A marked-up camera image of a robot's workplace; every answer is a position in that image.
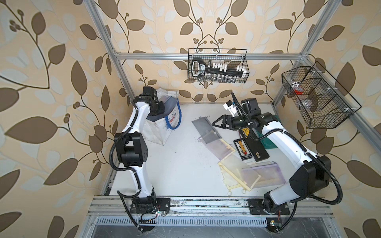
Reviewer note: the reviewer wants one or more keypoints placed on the right wall wire basket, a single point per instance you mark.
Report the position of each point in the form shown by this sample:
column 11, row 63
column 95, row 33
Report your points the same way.
column 326, row 102

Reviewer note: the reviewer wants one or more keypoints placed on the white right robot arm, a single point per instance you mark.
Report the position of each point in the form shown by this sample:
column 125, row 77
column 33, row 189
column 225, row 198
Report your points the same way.
column 313, row 172

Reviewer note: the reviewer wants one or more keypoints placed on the white canvas tote bag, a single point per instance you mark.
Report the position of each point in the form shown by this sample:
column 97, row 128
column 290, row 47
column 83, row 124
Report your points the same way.
column 158, row 132

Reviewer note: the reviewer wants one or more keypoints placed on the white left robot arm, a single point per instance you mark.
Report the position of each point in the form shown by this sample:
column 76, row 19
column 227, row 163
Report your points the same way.
column 129, row 151

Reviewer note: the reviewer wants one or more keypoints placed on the wall wire basket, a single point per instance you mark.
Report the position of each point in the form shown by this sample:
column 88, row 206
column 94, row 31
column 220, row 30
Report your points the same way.
column 326, row 102
column 232, row 57

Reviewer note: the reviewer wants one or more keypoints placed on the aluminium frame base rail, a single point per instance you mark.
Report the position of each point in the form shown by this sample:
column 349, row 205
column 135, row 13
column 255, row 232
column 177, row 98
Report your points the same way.
column 186, row 211

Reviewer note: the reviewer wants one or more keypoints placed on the red item in basket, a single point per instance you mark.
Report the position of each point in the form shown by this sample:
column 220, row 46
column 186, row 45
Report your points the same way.
column 296, row 89

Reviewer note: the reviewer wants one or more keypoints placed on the green plastic tool case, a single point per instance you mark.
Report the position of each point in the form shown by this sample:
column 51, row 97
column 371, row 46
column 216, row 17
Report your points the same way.
column 266, row 142

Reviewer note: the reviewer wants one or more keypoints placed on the yellow trimmed mesh pouch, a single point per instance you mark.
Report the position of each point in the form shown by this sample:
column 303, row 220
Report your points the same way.
column 237, row 174

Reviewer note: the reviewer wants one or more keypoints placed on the grey dark trimmed pouch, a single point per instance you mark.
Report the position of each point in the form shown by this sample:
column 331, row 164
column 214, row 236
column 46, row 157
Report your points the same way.
column 206, row 130

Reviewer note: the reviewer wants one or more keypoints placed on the purple pouch front right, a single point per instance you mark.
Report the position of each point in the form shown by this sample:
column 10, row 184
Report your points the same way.
column 263, row 175

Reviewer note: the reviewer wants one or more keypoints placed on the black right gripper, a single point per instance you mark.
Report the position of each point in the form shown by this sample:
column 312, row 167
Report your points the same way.
column 224, row 117

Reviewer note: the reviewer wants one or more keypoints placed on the black socket tool set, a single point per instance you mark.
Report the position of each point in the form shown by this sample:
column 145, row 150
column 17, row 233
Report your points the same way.
column 201, row 68

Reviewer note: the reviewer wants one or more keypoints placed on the back wall wire basket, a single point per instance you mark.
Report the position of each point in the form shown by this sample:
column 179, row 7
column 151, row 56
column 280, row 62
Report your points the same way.
column 232, row 57

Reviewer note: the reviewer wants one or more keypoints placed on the black yellow battery pack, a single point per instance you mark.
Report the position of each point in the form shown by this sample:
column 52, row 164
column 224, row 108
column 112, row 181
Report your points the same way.
column 250, row 149

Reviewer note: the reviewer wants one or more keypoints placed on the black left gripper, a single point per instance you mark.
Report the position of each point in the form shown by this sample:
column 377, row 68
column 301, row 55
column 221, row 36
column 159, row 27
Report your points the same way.
column 160, row 108

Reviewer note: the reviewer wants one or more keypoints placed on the purple yellow trimmed pouch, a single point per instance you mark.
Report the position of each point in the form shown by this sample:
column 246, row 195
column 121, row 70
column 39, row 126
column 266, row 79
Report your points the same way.
column 219, row 148

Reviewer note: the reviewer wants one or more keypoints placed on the grey blue mesh pouch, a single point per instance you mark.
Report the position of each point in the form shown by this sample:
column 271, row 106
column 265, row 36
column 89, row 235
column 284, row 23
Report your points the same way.
column 170, row 104

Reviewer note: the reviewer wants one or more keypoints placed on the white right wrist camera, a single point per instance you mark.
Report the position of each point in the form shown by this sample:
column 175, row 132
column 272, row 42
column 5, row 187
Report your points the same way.
column 230, row 106

